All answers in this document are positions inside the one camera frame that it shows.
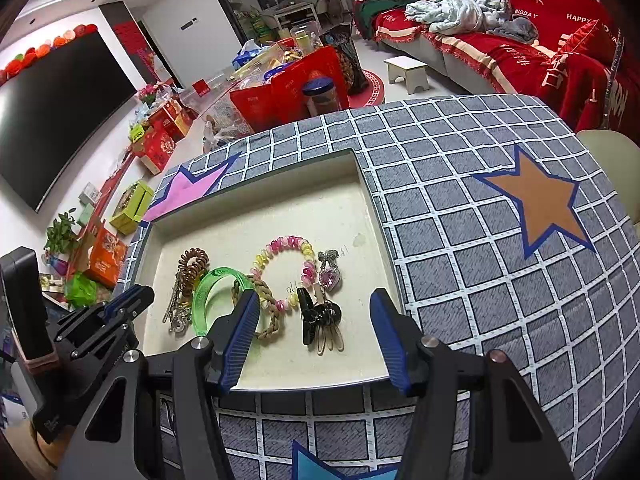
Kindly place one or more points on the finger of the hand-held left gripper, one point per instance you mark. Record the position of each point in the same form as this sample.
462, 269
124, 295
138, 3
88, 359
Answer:
107, 342
130, 300

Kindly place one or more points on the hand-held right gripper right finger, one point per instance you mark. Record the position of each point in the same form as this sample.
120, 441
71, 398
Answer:
392, 345

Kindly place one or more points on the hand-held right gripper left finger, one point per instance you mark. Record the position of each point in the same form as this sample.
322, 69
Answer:
240, 340

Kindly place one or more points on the green translucent bangle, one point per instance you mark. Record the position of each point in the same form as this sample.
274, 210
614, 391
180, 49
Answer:
202, 300

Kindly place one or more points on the gold scissor-shaped hair clip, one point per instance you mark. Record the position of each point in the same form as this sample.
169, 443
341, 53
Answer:
330, 342

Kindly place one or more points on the black hair claw clip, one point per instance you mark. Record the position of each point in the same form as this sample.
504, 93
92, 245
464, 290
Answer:
312, 315

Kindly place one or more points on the pink heart brooch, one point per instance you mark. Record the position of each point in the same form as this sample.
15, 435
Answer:
331, 277

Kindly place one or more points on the grey-green shallow tray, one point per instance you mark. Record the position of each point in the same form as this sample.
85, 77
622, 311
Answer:
300, 210

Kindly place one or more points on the bright green bag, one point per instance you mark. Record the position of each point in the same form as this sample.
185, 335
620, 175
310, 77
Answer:
80, 290

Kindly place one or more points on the orange gift box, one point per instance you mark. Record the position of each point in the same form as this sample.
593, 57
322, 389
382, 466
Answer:
105, 255

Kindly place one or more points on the potted green plant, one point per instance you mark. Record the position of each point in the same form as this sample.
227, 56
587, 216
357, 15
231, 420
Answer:
62, 232

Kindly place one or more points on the yellow-green box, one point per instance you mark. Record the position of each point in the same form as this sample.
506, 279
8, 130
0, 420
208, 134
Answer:
127, 210

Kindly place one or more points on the pink star patch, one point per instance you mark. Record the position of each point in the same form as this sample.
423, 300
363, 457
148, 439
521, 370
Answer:
190, 187

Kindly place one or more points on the blue star patch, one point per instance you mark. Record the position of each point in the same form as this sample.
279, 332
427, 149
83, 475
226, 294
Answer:
320, 470

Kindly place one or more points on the red gift box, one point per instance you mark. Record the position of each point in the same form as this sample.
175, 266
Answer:
157, 147

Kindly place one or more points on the black television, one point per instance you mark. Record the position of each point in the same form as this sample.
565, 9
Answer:
55, 120

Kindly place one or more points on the orange star patch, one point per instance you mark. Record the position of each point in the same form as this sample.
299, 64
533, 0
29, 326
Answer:
545, 200

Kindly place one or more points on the blue-lidded jar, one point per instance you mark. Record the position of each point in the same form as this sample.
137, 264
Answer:
320, 102

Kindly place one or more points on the round red floor mat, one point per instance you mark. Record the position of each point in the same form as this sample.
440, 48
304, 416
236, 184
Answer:
372, 90

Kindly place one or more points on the red gift bag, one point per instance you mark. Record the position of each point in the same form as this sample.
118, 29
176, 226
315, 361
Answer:
295, 90

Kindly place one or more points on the row of red balloons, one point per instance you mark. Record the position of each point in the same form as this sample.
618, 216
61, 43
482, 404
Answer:
45, 50

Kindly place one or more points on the white step stool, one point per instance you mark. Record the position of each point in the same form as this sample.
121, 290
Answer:
405, 64

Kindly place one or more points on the dark patterned bag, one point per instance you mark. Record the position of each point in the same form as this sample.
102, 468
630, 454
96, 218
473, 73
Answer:
350, 60

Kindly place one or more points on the beige sofa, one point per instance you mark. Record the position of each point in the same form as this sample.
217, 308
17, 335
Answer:
615, 160

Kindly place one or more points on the red sofa cover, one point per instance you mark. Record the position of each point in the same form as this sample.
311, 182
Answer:
525, 60

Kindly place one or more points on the white side table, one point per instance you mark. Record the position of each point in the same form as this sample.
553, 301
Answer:
295, 12

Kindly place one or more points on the thin metal rod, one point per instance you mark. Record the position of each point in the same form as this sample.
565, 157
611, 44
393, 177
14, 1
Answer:
612, 90

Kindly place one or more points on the pile of pale clothes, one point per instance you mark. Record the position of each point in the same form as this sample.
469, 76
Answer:
450, 12

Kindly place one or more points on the dark green garment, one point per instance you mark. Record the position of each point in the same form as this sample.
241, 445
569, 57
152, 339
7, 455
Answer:
385, 7

